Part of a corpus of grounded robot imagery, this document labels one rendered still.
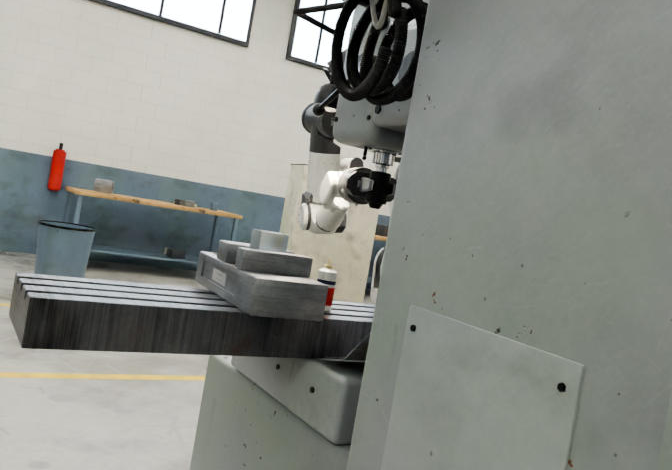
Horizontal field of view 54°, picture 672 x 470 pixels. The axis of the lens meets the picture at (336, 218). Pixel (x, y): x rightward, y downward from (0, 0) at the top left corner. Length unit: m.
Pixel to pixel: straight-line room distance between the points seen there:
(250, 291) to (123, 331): 0.23
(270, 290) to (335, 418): 0.25
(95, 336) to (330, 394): 0.42
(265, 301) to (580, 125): 0.66
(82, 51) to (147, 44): 0.81
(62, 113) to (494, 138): 8.11
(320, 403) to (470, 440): 0.47
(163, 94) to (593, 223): 8.50
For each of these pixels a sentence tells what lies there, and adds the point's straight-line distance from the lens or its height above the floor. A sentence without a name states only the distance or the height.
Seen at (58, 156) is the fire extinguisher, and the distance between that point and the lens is 8.65.
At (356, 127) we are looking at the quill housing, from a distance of 1.40.
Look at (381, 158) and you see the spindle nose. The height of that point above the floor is 1.29.
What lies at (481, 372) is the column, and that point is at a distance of 0.85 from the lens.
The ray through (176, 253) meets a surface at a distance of 8.38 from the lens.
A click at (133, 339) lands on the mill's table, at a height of 0.89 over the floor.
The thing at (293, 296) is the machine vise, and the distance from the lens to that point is 1.23.
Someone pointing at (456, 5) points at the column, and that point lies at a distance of 1.02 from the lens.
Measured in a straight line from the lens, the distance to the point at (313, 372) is 1.30.
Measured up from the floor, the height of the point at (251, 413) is 0.68.
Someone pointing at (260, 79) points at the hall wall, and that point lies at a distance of 9.59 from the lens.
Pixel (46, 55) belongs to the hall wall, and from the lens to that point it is 8.85.
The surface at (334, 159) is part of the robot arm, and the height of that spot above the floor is 1.30.
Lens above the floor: 1.17
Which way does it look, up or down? 1 degrees down
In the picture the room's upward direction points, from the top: 10 degrees clockwise
